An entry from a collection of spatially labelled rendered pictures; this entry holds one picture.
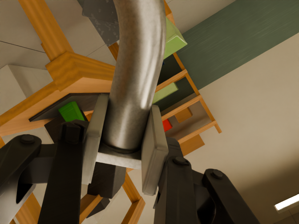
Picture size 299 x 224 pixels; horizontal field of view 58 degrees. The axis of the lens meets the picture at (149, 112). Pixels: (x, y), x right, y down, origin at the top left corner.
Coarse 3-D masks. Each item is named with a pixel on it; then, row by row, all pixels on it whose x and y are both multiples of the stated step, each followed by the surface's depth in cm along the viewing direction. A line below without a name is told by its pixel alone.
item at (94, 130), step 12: (108, 96) 20; (96, 108) 17; (96, 120) 15; (96, 132) 14; (84, 144) 14; (96, 144) 13; (84, 156) 14; (96, 156) 14; (84, 168) 14; (84, 180) 14
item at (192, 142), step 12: (180, 60) 538; (180, 72) 535; (168, 84) 546; (192, 84) 537; (156, 96) 556; (180, 108) 541; (204, 108) 537; (168, 120) 569; (180, 120) 555; (192, 132) 540; (180, 144) 557; (192, 144) 554; (204, 144) 552; (132, 168) 566
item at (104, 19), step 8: (80, 0) 21; (88, 0) 19; (96, 0) 19; (104, 0) 20; (112, 0) 20; (88, 8) 20; (96, 8) 20; (104, 8) 20; (112, 8) 20; (88, 16) 20; (96, 16) 20; (104, 16) 20; (112, 16) 20; (96, 24) 22; (104, 24) 22; (112, 24) 22; (104, 32) 22; (112, 32) 22; (104, 40) 22; (112, 40) 22
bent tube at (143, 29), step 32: (128, 0) 15; (160, 0) 16; (128, 32) 16; (160, 32) 16; (128, 64) 17; (160, 64) 17; (128, 96) 17; (128, 128) 18; (96, 160) 18; (128, 160) 18
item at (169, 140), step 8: (168, 144) 16; (176, 144) 16; (176, 152) 15; (160, 176) 14; (200, 176) 14; (160, 184) 14; (200, 184) 13; (160, 192) 14; (200, 192) 13; (208, 192) 13; (200, 200) 13; (208, 200) 13; (200, 208) 13; (208, 208) 13
